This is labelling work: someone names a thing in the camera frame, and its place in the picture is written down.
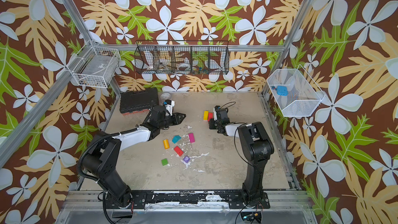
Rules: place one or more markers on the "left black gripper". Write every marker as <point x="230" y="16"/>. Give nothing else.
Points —
<point x="178" y="121"/>

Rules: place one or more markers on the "red arch block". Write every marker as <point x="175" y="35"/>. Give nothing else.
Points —
<point x="210" y="116"/>

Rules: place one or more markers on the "yellow arch block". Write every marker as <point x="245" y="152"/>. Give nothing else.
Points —
<point x="205" y="115"/>

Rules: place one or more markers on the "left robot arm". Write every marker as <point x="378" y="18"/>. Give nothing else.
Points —
<point x="98" y="162"/>

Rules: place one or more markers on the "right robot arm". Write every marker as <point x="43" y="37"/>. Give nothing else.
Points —
<point x="257" y="149"/>

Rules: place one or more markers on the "teal block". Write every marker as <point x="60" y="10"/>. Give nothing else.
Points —
<point x="176" y="139"/>

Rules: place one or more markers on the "magenta block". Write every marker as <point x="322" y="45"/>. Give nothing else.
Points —
<point x="191" y="137"/>

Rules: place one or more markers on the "orange supermarket block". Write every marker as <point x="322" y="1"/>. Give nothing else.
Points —
<point x="166" y="144"/>

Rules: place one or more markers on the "red rectangular block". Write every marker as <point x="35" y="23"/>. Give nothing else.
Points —
<point x="179" y="151"/>

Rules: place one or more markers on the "green square block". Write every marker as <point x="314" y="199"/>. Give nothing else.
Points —
<point x="165" y="162"/>

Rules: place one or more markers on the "clear plastic cup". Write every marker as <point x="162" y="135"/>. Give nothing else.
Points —
<point x="165" y="96"/>

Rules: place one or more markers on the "purple number nine cube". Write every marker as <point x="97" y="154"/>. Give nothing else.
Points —
<point x="186" y="159"/>

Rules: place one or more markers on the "black tool case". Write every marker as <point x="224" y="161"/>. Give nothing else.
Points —
<point x="137" y="101"/>

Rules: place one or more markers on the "blue object in basket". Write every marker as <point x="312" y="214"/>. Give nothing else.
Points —
<point x="282" y="90"/>

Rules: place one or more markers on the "white mesh basket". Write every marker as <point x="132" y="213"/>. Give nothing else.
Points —
<point x="304" y="96"/>

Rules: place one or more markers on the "black wire basket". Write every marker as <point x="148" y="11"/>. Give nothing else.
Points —
<point x="187" y="57"/>

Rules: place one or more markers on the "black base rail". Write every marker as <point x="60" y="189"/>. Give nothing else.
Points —
<point x="233" y="199"/>

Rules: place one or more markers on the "white wire basket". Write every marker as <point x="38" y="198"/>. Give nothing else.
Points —
<point x="94" y="65"/>

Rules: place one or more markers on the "aluminium frame structure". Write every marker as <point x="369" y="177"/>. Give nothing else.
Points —
<point x="38" y="41"/>

